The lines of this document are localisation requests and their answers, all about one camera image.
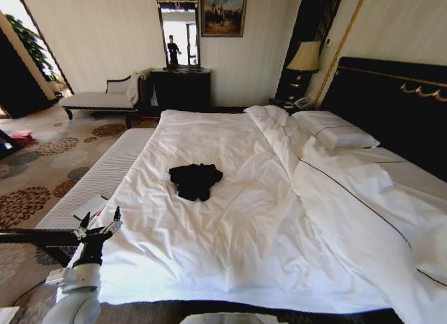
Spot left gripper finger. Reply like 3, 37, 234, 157
78, 213, 91, 239
101, 205, 123, 233

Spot white ribbed bed bench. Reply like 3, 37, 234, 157
34, 128, 156, 231

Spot black crumpled clothes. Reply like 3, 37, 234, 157
168, 163, 224, 203

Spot dark bed base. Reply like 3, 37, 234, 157
98, 295, 397, 316

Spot white bed sheet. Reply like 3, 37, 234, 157
362, 146, 447, 215

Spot white paper notebook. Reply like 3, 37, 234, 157
73, 194, 110, 223

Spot dark metal bar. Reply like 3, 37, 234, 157
0, 227, 83, 266

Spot red item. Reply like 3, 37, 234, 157
10, 129, 40, 147

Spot white duvet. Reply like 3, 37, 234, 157
98, 105, 447, 313

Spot white cloth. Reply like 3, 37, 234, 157
125, 72, 141, 104

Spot white robot front shell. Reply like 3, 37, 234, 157
182, 313, 262, 324

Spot dark wooden dresser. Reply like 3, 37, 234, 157
149, 68, 213, 112

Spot dark wooden wardrobe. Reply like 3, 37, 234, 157
0, 24, 54, 120

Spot person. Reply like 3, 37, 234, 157
166, 34, 182, 68

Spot green potted plant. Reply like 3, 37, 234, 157
4, 13, 63, 84

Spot dark nightstand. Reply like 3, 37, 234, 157
268, 97, 315, 112

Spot dark framed mirror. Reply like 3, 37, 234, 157
154, 0, 203, 72

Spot gold framed painting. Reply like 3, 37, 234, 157
199, 0, 249, 38

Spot white pillow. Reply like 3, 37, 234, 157
291, 110, 381, 151

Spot table lamp with cream shade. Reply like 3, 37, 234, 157
286, 40, 321, 98

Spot dark headboard with gold trim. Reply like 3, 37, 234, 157
318, 56, 447, 196

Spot white chaise with dark frame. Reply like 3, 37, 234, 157
61, 70, 155, 129

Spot dark wall panel gold stripes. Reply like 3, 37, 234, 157
274, 0, 346, 102

